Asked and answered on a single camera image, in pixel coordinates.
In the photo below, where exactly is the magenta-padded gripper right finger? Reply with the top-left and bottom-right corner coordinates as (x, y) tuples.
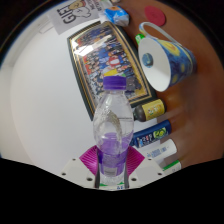
(123, 145), (164, 189)

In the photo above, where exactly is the dark blue pump bottle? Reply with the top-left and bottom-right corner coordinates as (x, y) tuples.
(129, 119), (172, 148)

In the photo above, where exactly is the small green packet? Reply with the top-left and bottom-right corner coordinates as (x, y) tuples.
(134, 33), (146, 46)

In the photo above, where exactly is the brown yellow-labelled pump bottle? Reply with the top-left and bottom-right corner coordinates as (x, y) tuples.
(133, 98), (166, 122)

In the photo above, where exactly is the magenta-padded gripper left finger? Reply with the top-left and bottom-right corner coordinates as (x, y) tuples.
(60, 145), (101, 189)

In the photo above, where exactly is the blue patterned ceramic mug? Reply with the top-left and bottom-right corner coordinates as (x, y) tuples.
(137, 21), (198, 93)

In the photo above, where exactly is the blue tissue pack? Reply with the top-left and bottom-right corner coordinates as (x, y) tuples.
(103, 5), (130, 28)

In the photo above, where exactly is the clear purple-capped water bottle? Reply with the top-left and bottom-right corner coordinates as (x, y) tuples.
(92, 75), (135, 187)

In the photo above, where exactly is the white printed paper gift bag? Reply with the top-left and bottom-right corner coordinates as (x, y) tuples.
(47, 0), (101, 36)

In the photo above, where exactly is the flat round red coaster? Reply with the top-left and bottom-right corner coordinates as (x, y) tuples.
(143, 5), (167, 28)

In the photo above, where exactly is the white blue-capped lotion bottle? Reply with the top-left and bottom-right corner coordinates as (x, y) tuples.
(143, 138), (178, 164)

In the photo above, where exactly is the framed group picture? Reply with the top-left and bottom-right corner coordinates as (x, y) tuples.
(66, 20), (158, 122)

